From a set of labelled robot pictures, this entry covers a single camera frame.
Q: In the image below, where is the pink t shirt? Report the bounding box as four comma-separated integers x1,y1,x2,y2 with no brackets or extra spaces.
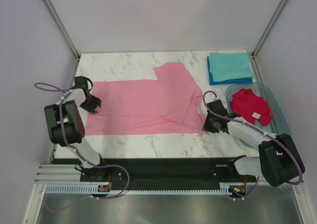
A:
85,62,205,136

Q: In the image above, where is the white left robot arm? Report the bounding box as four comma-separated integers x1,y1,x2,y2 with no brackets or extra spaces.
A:
34,76,109,181

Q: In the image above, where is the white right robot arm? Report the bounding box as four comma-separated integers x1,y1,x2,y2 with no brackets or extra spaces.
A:
203,100,305,187

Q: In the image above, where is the red t shirt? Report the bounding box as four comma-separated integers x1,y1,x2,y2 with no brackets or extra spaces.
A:
229,88,272,126

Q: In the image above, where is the folded teal t shirt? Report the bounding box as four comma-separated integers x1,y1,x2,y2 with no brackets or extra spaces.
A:
208,52,254,82

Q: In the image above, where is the clear blue plastic bin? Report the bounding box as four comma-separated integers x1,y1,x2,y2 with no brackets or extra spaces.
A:
225,83,291,135

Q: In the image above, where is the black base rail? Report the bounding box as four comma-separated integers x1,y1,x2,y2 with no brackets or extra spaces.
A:
79,156,258,191

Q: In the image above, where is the white slotted cable duct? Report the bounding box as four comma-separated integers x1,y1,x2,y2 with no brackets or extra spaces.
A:
45,183,233,195

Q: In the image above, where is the right aluminium frame post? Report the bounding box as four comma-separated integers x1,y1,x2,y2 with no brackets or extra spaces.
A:
251,0,289,59

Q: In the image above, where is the aluminium frame post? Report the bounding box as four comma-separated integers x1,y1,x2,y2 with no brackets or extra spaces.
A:
251,0,289,59
42,0,80,62

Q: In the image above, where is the left aluminium frame post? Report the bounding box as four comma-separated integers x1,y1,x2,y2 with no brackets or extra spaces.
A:
42,0,80,62

